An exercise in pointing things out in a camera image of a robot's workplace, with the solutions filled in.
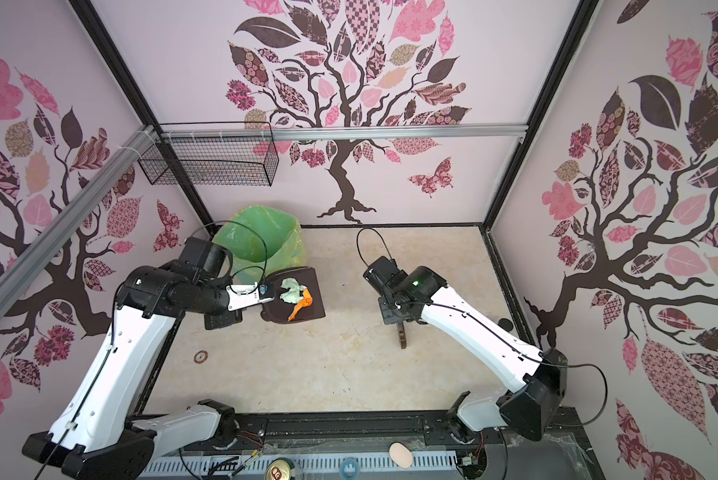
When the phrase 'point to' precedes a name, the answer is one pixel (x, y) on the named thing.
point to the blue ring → (349, 468)
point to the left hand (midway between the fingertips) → (233, 305)
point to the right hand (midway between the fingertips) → (398, 305)
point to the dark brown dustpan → (279, 311)
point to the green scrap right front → (294, 293)
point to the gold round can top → (279, 469)
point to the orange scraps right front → (307, 300)
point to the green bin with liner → (263, 241)
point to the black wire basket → (216, 154)
